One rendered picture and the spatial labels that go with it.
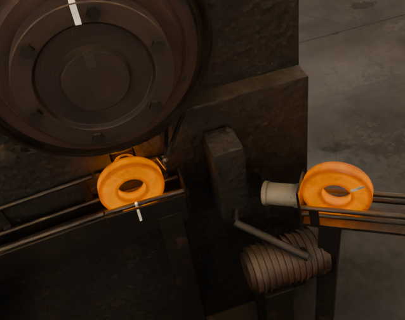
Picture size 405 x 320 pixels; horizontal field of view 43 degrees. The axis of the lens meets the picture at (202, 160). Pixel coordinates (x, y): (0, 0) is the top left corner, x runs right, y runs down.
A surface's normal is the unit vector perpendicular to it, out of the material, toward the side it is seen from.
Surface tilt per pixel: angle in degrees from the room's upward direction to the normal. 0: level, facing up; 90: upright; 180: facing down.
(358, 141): 0
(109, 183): 90
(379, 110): 0
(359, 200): 90
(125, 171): 90
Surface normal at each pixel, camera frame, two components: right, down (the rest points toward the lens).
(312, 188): -0.31, 0.66
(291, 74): -0.12, -0.73
